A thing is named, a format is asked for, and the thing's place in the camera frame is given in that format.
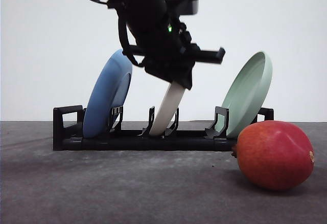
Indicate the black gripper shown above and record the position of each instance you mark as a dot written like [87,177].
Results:
[154,38]

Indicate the white plate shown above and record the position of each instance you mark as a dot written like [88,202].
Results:
[168,109]

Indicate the red pomegranate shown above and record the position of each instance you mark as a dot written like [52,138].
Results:
[275,155]

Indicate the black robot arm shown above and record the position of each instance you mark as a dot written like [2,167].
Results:
[162,43]

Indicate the green plate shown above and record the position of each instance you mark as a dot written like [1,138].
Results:
[247,92]

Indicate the blue plate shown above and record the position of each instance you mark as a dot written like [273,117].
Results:
[108,90]

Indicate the black plastic dish rack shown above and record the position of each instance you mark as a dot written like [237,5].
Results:
[69,133]

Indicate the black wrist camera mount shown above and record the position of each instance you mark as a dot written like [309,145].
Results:
[187,7]

